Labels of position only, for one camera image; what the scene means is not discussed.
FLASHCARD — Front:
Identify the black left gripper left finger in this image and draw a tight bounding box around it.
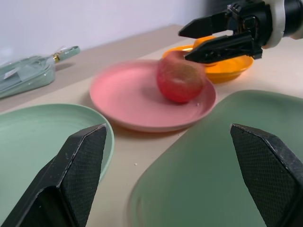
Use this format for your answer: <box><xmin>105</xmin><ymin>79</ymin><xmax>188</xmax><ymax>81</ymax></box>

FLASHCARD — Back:
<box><xmin>0</xmin><ymin>123</ymin><xmax>108</xmax><ymax>227</ymax></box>

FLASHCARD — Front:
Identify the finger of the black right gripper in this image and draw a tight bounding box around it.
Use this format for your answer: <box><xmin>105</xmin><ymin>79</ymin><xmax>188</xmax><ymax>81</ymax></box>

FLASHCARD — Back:
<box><xmin>178</xmin><ymin>11</ymin><xmax>232</xmax><ymax>39</ymax></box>
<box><xmin>184</xmin><ymin>31</ymin><xmax>263</xmax><ymax>64</ymax></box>

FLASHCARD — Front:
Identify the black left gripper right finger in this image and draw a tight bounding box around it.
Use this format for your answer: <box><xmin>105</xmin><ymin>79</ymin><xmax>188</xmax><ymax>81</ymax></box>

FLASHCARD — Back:
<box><xmin>230</xmin><ymin>123</ymin><xmax>303</xmax><ymax>227</ymax></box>

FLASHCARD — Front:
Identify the red apple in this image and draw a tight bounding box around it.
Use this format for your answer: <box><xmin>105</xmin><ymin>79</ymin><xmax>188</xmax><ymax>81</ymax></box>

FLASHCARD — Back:
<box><xmin>156</xmin><ymin>51</ymin><xmax>207</xmax><ymax>104</ymax></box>

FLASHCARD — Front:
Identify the orange round plate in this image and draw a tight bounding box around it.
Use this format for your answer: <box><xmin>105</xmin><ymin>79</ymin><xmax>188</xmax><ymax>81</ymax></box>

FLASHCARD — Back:
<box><xmin>162</xmin><ymin>44</ymin><xmax>255</xmax><ymax>84</ymax></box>

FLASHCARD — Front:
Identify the light green round plate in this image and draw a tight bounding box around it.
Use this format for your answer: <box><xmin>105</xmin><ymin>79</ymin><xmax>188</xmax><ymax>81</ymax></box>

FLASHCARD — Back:
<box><xmin>0</xmin><ymin>103</ymin><xmax>115</xmax><ymax>205</ymax></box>

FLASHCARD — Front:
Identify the dark green oblong plate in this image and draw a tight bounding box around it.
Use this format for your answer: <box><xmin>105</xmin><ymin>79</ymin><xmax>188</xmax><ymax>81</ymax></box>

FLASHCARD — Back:
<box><xmin>127</xmin><ymin>89</ymin><xmax>303</xmax><ymax>227</ymax></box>

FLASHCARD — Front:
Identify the pink round plate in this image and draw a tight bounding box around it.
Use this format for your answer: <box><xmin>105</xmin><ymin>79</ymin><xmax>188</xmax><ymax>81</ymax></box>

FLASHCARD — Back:
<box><xmin>89</xmin><ymin>59</ymin><xmax>217</xmax><ymax>133</ymax></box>

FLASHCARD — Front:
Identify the green item in plastic bag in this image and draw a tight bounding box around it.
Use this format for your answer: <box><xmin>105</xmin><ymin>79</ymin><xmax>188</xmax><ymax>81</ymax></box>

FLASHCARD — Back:
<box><xmin>0</xmin><ymin>54</ymin><xmax>56</xmax><ymax>99</ymax></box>

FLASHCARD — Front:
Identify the orange fruit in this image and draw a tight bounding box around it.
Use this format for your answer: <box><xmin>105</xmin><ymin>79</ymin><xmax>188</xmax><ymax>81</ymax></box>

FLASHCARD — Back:
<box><xmin>193</xmin><ymin>35</ymin><xmax>219</xmax><ymax>49</ymax></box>

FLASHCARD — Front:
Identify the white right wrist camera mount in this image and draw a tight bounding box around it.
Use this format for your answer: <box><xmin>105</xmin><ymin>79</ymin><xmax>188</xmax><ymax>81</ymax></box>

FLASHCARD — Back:
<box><xmin>261</xmin><ymin>0</ymin><xmax>289</xmax><ymax>50</ymax></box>

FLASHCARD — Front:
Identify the green strap with gold clasp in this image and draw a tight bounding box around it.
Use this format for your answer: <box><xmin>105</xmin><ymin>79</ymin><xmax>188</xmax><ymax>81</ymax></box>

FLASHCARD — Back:
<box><xmin>52</xmin><ymin>45</ymin><xmax>81</xmax><ymax>63</ymax></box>

